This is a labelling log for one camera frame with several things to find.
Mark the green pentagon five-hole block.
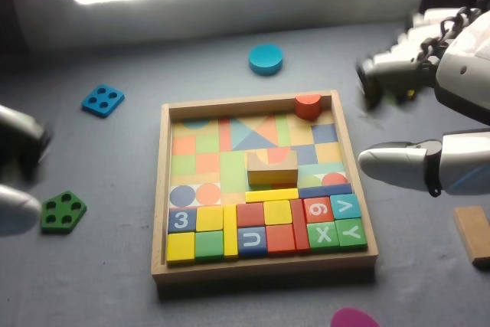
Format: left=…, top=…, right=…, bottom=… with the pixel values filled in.
left=41, top=190, right=88, bottom=235

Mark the natural wooden plank block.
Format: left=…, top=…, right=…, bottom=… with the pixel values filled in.
left=453, top=205, right=490, bottom=267

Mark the pink round piece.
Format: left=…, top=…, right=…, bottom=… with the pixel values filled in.
left=330, top=307, right=382, bottom=327

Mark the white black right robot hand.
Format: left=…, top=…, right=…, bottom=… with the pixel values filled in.
left=355, top=0, right=490, bottom=198

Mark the blue square four-hole block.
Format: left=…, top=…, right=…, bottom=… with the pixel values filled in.
left=80, top=83, right=126, bottom=119

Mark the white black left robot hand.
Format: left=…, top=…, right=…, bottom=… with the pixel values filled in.
left=0, top=104, right=53, bottom=237

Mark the grey table cloth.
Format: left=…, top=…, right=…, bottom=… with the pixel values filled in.
left=0, top=20, right=490, bottom=327

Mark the square wooden puzzle tray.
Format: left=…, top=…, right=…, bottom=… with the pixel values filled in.
left=150, top=89, right=381, bottom=286

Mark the blue round disc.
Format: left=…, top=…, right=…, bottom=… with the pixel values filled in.
left=248, top=44, right=285, bottom=77

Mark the natural wooden arch block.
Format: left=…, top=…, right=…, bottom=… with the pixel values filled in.
left=246, top=150, right=299, bottom=187

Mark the red semicircle block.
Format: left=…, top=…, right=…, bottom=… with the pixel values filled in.
left=294, top=93, right=322, bottom=120

